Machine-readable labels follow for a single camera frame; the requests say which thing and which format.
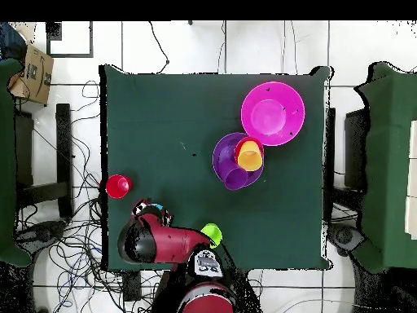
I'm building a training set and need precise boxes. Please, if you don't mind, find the large pink bowl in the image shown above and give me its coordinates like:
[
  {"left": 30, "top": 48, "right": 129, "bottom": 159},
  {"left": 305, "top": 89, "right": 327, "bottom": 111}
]
[{"left": 240, "top": 81, "right": 306, "bottom": 147}]

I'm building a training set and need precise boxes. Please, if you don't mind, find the black stand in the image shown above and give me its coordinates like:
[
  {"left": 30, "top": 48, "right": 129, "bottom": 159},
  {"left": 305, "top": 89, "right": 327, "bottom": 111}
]
[
  {"left": 343, "top": 108, "right": 371, "bottom": 192},
  {"left": 15, "top": 103, "right": 74, "bottom": 218}
]

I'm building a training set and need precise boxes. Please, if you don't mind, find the large purple bowl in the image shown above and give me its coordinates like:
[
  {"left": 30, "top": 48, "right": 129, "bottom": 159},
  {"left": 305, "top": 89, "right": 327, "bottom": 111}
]
[{"left": 212, "top": 131, "right": 266, "bottom": 190}]

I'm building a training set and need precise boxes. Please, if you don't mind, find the black pedestal leg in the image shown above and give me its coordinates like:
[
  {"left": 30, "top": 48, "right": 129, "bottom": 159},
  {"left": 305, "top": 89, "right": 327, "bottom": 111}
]
[
  {"left": 17, "top": 219, "right": 69, "bottom": 244},
  {"left": 327, "top": 223, "right": 367, "bottom": 257}
]

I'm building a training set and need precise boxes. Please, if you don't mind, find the red cup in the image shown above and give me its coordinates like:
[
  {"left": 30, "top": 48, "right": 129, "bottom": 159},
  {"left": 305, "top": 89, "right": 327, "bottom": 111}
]
[{"left": 104, "top": 174, "right": 134, "bottom": 200}]

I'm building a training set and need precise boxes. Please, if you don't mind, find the dark green table cloth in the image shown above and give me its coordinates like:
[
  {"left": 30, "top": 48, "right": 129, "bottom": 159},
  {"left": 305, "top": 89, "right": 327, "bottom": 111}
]
[{"left": 99, "top": 64, "right": 333, "bottom": 272}]

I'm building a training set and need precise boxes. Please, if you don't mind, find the small crimson bowl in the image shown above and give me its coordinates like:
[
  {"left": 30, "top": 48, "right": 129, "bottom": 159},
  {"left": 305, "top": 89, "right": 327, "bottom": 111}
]
[{"left": 233, "top": 135, "right": 266, "bottom": 167}]

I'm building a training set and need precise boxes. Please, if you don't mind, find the green cup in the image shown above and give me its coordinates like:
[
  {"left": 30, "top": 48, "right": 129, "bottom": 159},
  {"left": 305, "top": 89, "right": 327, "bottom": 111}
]
[{"left": 200, "top": 223, "right": 223, "bottom": 249}]

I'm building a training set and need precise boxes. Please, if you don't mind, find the cardboard box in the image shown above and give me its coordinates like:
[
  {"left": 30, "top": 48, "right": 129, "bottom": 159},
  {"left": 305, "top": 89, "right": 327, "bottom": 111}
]
[{"left": 7, "top": 44, "right": 55, "bottom": 106}]

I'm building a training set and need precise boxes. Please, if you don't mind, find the black floor cable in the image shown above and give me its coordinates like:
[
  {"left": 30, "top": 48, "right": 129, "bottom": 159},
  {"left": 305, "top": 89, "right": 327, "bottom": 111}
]
[{"left": 148, "top": 21, "right": 170, "bottom": 75}]

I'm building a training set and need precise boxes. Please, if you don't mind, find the black floor frame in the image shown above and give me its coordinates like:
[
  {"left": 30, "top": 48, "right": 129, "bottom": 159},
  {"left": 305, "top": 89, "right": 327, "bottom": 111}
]
[{"left": 46, "top": 21, "right": 94, "bottom": 59}]

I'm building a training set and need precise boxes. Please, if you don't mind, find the yellow cup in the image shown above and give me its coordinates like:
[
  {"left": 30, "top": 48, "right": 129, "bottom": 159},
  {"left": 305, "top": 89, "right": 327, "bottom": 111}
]
[{"left": 236, "top": 140, "right": 264, "bottom": 173}]

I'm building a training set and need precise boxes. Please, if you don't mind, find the dark blue fabric item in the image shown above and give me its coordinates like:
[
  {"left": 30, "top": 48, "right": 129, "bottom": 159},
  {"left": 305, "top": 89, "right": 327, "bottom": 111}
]
[{"left": 0, "top": 21, "right": 28, "bottom": 61}]

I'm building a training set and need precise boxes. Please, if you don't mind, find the purple cup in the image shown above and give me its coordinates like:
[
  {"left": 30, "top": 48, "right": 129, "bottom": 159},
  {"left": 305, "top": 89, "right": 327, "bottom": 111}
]
[{"left": 222, "top": 166, "right": 249, "bottom": 192}]

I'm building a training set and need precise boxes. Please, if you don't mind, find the tangle of cables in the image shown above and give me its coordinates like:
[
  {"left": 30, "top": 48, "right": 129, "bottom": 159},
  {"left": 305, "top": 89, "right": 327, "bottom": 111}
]
[{"left": 15, "top": 79, "right": 170, "bottom": 313}]

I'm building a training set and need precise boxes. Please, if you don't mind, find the black power strip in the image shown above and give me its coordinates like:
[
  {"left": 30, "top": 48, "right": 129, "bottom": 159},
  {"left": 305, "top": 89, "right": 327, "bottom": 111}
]
[{"left": 122, "top": 270, "right": 142, "bottom": 302}]

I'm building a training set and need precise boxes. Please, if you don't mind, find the green covered side table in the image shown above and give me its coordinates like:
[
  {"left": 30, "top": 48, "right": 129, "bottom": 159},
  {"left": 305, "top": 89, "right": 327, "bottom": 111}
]
[
  {"left": 0, "top": 57, "right": 33, "bottom": 268},
  {"left": 353, "top": 61, "right": 417, "bottom": 274}
]

